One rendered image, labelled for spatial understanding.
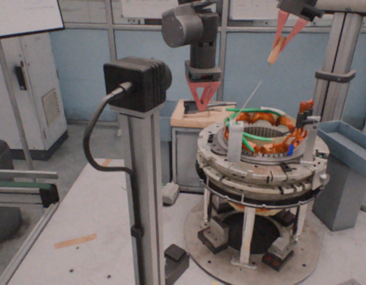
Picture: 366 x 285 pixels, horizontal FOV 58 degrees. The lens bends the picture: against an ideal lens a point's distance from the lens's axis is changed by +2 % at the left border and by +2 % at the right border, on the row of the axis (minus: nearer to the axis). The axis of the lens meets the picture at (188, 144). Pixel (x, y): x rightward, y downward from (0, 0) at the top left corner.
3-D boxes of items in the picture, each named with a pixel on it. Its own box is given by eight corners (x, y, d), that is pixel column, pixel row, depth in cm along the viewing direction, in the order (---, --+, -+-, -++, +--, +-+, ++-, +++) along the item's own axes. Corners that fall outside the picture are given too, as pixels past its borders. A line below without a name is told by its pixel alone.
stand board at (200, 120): (170, 126, 103) (170, 119, 102) (180, 105, 120) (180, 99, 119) (233, 130, 101) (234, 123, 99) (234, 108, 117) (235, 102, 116)
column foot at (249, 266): (232, 255, 87) (232, 253, 86) (257, 262, 85) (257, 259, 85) (230, 264, 84) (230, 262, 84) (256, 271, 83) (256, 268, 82)
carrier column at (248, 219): (239, 266, 84) (245, 201, 74) (239, 258, 86) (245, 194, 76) (248, 267, 83) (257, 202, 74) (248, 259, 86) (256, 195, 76)
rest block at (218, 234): (215, 229, 93) (216, 215, 90) (227, 241, 89) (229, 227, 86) (203, 235, 91) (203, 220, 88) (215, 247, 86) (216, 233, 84)
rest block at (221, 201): (233, 206, 103) (233, 201, 102) (217, 210, 101) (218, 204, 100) (227, 199, 106) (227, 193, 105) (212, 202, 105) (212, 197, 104)
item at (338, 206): (377, 244, 95) (409, 158, 81) (344, 251, 92) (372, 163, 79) (321, 194, 116) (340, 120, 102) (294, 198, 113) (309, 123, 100)
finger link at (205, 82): (188, 115, 72) (190, 73, 68) (183, 103, 78) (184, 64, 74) (218, 113, 73) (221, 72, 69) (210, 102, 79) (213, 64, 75)
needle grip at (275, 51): (269, 62, 71) (282, 35, 69) (266, 60, 73) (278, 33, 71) (275, 64, 72) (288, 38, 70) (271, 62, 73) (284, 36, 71)
